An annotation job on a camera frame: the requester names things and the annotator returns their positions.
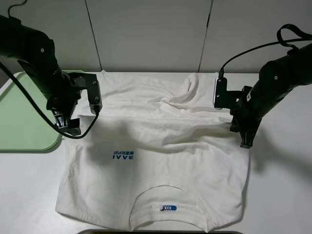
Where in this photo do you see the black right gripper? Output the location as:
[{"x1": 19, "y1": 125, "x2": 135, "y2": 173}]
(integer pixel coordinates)
[{"x1": 230, "y1": 94, "x2": 261, "y2": 148}]

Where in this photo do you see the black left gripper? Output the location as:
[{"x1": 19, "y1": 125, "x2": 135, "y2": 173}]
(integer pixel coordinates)
[{"x1": 46, "y1": 73, "x2": 81, "y2": 136}]

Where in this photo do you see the white short sleeve t-shirt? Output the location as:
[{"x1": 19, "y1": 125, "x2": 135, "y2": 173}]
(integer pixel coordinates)
[{"x1": 56, "y1": 71, "x2": 249, "y2": 232}]

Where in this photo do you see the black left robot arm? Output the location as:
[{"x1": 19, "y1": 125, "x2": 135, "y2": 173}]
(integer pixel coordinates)
[{"x1": 0, "y1": 16, "x2": 83, "y2": 139}]

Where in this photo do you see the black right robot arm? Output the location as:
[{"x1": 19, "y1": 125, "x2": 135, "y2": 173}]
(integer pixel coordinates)
[{"x1": 231, "y1": 44, "x2": 312, "y2": 149}]

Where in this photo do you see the light green plastic tray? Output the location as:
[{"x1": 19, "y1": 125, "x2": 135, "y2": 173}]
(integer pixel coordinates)
[{"x1": 0, "y1": 70, "x2": 85, "y2": 154}]

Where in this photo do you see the black left camera cable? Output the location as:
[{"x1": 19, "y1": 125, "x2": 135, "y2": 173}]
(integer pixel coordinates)
[{"x1": 0, "y1": 0, "x2": 100, "y2": 140}]

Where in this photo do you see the black camera cable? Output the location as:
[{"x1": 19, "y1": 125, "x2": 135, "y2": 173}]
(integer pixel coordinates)
[
  {"x1": 0, "y1": 0, "x2": 100, "y2": 140},
  {"x1": 218, "y1": 23, "x2": 312, "y2": 78}
]

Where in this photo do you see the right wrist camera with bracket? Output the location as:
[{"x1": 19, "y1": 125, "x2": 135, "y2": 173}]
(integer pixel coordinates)
[{"x1": 213, "y1": 78, "x2": 252, "y2": 115}]

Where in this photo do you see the black right camera cable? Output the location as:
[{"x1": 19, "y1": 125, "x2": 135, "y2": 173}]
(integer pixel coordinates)
[{"x1": 218, "y1": 23, "x2": 312, "y2": 78}]

